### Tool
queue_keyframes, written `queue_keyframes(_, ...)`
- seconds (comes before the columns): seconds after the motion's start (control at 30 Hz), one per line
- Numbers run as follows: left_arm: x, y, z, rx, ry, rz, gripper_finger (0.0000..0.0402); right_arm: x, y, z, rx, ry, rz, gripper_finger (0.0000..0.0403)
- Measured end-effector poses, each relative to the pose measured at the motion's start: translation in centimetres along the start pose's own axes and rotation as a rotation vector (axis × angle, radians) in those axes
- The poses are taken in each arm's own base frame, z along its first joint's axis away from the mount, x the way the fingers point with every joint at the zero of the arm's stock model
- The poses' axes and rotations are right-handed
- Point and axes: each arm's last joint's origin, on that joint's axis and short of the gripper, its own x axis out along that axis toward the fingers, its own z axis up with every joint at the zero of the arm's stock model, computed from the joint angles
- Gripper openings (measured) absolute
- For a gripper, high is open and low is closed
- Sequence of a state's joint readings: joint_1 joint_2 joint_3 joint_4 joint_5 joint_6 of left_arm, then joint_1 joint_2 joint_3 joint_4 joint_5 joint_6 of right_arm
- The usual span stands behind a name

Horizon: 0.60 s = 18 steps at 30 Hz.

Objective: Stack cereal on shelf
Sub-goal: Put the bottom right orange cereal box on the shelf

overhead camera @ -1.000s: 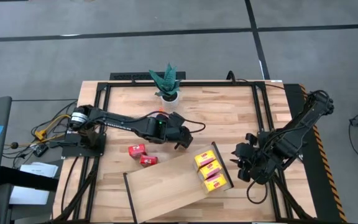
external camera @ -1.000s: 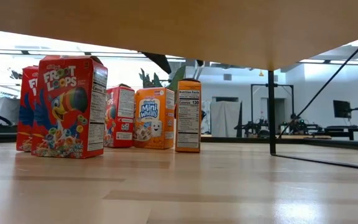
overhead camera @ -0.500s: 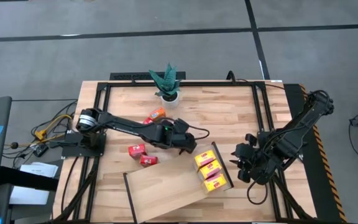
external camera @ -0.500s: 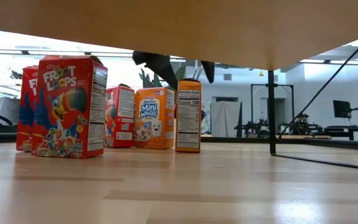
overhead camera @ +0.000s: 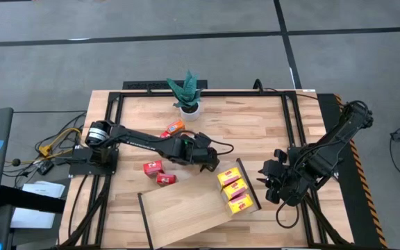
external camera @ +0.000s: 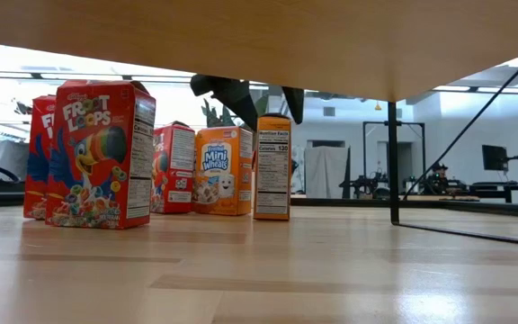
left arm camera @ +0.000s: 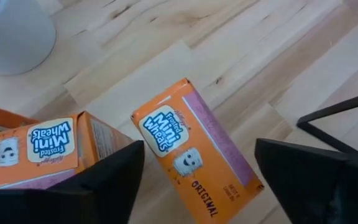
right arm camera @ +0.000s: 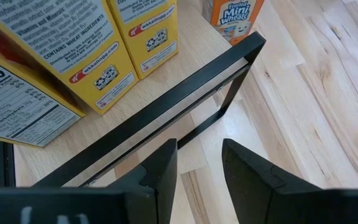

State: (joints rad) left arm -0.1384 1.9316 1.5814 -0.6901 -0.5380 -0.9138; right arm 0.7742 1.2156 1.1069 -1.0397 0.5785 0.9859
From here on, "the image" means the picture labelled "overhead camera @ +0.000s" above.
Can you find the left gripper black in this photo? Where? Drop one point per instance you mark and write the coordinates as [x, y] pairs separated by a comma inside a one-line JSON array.
[[200, 154]]

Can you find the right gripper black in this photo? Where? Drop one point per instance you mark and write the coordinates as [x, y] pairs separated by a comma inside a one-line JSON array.
[[278, 180]]

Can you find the yellow Corn Pops cereal box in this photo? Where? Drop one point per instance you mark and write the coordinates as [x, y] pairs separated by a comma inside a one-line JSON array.
[[234, 189], [240, 204], [229, 176]]

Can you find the orange cereal box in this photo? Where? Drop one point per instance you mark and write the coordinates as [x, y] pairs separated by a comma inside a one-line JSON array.
[[175, 127]]

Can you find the red Froot Loops cereal box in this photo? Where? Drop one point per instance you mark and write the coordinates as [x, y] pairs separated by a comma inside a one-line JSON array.
[[165, 178], [153, 167], [165, 134]]

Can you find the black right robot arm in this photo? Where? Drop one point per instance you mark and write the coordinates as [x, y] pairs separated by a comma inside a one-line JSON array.
[[325, 152]]

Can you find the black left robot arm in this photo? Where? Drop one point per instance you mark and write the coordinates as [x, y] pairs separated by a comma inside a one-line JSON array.
[[141, 140]]

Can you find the green plant white pot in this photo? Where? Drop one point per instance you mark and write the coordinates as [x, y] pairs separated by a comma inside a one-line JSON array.
[[187, 97]]

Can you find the black mat hazard-striped edge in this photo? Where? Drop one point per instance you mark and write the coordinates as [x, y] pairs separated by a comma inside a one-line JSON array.
[[356, 208]]

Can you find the black power adapter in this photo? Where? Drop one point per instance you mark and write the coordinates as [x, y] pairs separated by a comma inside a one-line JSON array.
[[45, 167]]

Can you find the white paper sheet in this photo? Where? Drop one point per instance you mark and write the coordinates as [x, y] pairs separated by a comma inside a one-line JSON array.
[[43, 190]]

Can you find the black padded bar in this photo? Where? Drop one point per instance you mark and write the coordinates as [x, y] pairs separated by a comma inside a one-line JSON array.
[[30, 201]]

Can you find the black round plug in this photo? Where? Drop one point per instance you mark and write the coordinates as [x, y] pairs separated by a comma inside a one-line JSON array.
[[16, 162]]

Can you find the black metal table frame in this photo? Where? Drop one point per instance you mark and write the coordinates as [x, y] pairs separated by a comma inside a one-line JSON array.
[[238, 93]]

